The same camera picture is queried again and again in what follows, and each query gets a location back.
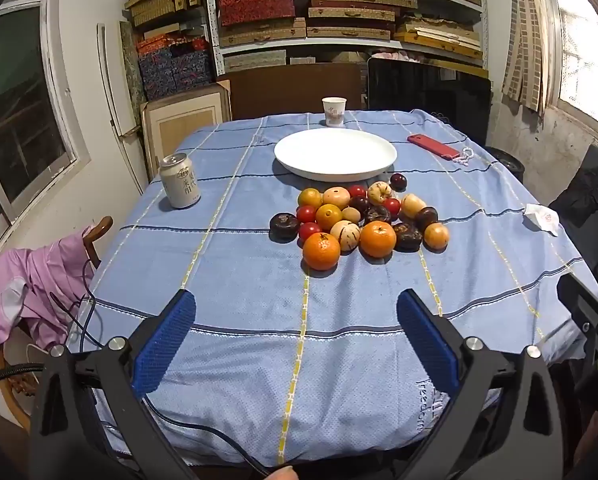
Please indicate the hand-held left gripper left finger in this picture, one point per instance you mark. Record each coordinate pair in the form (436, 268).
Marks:
(164, 340)

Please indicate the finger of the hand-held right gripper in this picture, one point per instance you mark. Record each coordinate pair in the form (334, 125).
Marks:
(596, 340)

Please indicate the person's left hand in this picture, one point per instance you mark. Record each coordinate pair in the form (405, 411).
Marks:
(280, 474)

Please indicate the crumpled white tissue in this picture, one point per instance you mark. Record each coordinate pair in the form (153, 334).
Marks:
(543, 218)

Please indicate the brown wooden board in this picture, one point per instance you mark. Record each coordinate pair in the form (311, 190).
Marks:
(294, 90)

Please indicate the small tan longan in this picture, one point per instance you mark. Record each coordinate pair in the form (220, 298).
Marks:
(350, 215)

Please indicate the yellow apple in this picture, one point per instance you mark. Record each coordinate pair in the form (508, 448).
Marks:
(380, 192)

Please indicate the dark purple plum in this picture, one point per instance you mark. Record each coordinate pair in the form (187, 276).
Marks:
(398, 181)
(359, 204)

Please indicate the black monitor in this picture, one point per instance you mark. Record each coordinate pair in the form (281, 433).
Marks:
(429, 90)

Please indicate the red patterned box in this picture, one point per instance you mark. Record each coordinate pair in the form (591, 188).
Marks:
(256, 7)

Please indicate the white paper cup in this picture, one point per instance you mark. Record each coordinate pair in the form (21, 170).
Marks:
(334, 111)

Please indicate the green marbled panel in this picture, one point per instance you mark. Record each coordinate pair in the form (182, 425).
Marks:
(129, 60)

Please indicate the striped pale melon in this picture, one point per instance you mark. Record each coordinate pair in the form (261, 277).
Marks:
(345, 232)

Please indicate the small orange mandarin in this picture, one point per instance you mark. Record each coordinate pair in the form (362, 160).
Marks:
(328, 216)
(309, 197)

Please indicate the black round object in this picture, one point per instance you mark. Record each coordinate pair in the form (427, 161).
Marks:
(509, 160)

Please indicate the dark brown water chestnut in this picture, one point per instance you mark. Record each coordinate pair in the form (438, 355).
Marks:
(377, 215)
(284, 226)
(425, 218)
(407, 236)

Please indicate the black jacket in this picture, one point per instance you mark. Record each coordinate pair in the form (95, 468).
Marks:
(594, 190)

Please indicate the pink cloth bundle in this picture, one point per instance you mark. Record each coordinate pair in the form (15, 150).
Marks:
(394, 55)

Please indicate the pink garment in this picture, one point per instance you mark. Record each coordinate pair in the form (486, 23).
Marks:
(34, 285)

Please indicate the peach coloured round fruit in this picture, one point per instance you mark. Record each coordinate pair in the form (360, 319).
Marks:
(336, 197)

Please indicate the white metal shelf unit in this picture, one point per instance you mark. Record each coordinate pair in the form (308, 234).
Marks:
(210, 10)

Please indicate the large orange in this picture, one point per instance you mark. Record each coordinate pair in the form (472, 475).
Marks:
(321, 251)
(377, 239)

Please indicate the blue striped tablecloth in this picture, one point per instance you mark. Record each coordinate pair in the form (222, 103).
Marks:
(259, 285)

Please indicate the red tomato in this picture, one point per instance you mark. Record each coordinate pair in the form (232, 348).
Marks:
(307, 213)
(392, 206)
(309, 232)
(357, 191)

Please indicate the white framed window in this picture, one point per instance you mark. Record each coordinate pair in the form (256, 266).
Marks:
(584, 60)
(14, 100)

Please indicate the red phone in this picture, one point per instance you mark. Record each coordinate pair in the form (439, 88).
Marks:
(433, 146)

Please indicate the pale beige fruit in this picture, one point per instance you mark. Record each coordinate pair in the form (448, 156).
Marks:
(413, 205)

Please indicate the yellow orange round fruit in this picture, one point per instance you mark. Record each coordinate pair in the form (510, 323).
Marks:
(436, 236)

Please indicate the wooden framed panel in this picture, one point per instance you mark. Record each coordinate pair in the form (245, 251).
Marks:
(179, 125)

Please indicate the white pole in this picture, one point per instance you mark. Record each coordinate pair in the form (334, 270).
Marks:
(106, 70)

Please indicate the white plate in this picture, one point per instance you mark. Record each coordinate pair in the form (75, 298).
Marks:
(335, 157)

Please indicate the brick pattern curtain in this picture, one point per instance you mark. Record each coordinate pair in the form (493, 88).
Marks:
(524, 35)

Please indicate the blue patterned box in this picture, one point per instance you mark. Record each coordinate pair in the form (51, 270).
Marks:
(191, 67)
(156, 72)

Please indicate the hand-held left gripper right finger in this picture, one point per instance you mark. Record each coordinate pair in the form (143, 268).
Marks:
(429, 345)

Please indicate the white drink can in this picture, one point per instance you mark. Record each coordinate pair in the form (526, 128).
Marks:
(180, 181)

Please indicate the wooden chair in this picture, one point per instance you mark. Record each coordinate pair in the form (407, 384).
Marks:
(101, 227)

